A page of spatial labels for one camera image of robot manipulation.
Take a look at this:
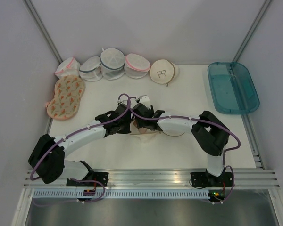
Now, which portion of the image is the beige round glasses laundry bag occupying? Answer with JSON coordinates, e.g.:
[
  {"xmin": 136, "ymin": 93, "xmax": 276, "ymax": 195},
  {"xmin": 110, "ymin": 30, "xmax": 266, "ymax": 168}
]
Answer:
[{"xmin": 128, "ymin": 120, "xmax": 186, "ymax": 145}]

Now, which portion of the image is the pale pink bra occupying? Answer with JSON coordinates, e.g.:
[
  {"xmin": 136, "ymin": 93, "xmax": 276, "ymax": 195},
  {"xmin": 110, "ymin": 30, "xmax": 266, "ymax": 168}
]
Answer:
[{"xmin": 133, "ymin": 120, "xmax": 148, "ymax": 134}]

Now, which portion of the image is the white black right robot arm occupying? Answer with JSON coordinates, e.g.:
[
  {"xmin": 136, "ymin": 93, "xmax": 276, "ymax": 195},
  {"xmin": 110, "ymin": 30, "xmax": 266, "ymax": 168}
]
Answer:
[{"xmin": 132, "ymin": 103, "xmax": 231, "ymax": 189}]

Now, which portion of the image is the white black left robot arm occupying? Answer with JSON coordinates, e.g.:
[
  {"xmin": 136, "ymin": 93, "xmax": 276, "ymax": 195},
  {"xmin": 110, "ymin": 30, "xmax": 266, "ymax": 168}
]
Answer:
[{"xmin": 28, "ymin": 104, "xmax": 131, "ymax": 186}]

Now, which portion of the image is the white pink-zip mesh bag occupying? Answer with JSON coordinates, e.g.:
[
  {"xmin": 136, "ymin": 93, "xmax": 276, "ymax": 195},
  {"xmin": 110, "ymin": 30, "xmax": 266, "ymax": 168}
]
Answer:
[{"xmin": 124, "ymin": 53, "xmax": 151, "ymax": 79}]

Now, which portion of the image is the beige round bag with glasses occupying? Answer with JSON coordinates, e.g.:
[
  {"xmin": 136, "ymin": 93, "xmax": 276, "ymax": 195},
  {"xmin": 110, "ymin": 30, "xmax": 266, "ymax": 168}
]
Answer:
[{"xmin": 149, "ymin": 59, "xmax": 180, "ymax": 87}]

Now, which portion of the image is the tall white blue-zip mesh bag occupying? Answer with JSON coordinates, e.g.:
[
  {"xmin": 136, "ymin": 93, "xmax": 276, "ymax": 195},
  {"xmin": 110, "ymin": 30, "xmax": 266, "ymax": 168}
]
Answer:
[{"xmin": 100, "ymin": 48, "xmax": 125, "ymax": 80}]

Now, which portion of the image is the floral peanut-shaped laundry bag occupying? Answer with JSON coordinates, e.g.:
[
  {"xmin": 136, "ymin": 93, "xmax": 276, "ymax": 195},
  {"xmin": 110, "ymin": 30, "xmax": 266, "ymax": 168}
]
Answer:
[{"xmin": 46, "ymin": 75, "xmax": 85, "ymax": 121}]

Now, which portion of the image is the white blue-trim mesh bag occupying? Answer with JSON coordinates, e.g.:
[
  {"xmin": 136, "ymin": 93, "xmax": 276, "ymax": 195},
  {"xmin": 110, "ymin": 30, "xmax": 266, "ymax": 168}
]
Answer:
[{"xmin": 79, "ymin": 56, "xmax": 103, "ymax": 81}]

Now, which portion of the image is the white pink-trim mesh bag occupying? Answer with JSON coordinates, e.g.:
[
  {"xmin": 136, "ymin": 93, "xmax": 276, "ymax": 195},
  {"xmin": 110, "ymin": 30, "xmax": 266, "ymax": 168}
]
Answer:
[{"xmin": 54, "ymin": 57, "xmax": 81, "ymax": 79}]

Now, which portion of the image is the teal transparent plastic bin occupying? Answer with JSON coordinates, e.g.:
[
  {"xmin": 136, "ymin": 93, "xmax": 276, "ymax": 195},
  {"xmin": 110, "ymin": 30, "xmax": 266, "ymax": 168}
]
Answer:
[{"xmin": 207, "ymin": 62, "xmax": 260, "ymax": 115}]

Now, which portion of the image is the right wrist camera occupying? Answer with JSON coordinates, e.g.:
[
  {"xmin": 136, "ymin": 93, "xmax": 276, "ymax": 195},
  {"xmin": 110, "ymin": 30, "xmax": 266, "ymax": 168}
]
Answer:
[{"xmin": 136, "ymin": 95, "xmax": 151, "ymax": 108}]

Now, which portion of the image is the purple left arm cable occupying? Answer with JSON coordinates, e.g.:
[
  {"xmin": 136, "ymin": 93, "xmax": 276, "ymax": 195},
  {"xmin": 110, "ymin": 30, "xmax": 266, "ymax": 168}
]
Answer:
[{"xmin": 29, "ymin": 93, "xmax": 137, "ymax": 208}]

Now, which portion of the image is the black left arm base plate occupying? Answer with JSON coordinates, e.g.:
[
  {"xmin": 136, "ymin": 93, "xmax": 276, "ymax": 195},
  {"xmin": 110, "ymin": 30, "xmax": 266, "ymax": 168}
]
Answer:
[{"xmin": 66, "ymin": 172, "xmax": 109, "ymax": 187}]

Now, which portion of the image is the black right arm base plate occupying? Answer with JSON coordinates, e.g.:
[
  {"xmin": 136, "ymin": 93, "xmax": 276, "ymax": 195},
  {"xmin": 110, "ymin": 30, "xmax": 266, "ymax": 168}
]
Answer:
[{"xmin": 191, "ymin": 172, "xmax": 233, "ymax": 188}]

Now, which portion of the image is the white slotted cable duct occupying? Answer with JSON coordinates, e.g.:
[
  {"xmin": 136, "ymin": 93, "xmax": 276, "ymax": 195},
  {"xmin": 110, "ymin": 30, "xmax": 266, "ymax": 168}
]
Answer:
[{"xmin": 33, "ymin": 189, "xmax": 225, "ymax": 199}]

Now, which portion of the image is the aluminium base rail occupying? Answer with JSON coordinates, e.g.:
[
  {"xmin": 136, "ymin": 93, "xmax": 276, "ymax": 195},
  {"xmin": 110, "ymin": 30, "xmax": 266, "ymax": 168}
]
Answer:
[{"xmin": 23, "ymin": 168, "xmax": 281, "ymax": 189}]

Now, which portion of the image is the left aluminium corner post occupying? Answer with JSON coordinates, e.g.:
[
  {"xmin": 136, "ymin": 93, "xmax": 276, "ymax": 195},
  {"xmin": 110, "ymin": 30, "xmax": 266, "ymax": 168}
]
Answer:
[{"xmin": 23, "ymin": 0, "xmax": 63, "ymax": 64}]

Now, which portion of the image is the aluminium corner post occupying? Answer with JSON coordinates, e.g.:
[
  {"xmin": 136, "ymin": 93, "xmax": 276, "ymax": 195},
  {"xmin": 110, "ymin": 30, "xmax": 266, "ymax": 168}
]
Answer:
[
  {"xmin": 23, "ymin": 0, "xmax": 63, "ymax": 64},
  {"xmin": 232, "ymin": 0, "xmax": 273, "ymax": 62}
]

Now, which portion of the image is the right aluminium corner post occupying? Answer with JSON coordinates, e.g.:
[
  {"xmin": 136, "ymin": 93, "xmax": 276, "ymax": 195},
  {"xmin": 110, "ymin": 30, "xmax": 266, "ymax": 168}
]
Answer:
[{"xmin": 232, "ymin": 0, "xmax": 273, "ymax": 62}]

